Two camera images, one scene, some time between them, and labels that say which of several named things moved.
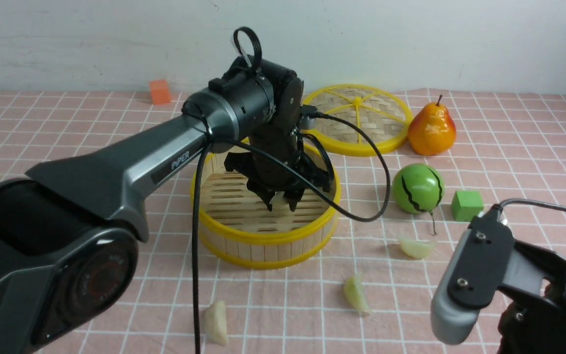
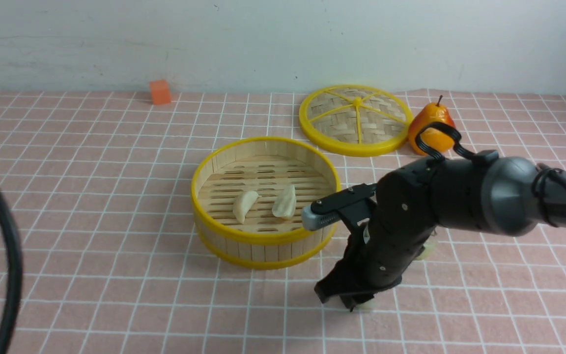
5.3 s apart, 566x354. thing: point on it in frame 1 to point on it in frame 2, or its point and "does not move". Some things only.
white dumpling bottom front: (215, 323) to (284, 205)
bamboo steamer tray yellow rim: (237, 228) does not move
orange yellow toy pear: (432, 131) does not move
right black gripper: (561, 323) to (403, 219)
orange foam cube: (159, 92) does not move
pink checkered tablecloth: (401, 213) does not move
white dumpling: (278, 198) to (243, 202)
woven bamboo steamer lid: (383, 114) does not move
